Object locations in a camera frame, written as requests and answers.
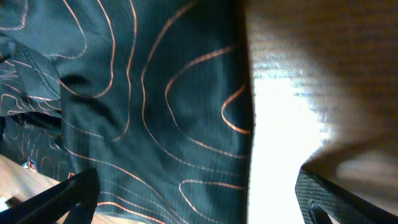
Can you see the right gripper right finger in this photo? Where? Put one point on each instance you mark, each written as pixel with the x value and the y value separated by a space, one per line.
pixel 320 201

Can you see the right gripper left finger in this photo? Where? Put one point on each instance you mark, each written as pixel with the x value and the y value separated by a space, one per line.
pixel 76 197

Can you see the black patterned jersey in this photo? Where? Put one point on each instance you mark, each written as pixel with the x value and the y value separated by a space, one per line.
pixel 152 94

